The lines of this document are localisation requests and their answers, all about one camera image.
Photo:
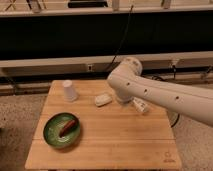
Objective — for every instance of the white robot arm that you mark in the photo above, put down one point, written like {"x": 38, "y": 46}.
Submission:
{"x": 194, "y": 102}

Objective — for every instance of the white plastic bottle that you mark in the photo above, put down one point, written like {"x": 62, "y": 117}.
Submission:
{"x": 140, "y": 105}

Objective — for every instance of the white paper cup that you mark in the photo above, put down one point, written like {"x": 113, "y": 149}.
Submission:
{"x": 69, "y": 90}

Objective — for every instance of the wooden folding table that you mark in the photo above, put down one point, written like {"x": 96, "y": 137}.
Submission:
{"x": 112, "y": 137}

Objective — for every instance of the brown sausage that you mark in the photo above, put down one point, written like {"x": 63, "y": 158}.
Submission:
{"x": 67, "y": 127}

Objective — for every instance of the green round plate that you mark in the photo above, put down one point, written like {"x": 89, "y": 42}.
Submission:
{"x": 53, "y": 127}

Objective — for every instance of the white wall outlet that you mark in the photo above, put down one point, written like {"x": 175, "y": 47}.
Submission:
{"x": 90, "y": 68}

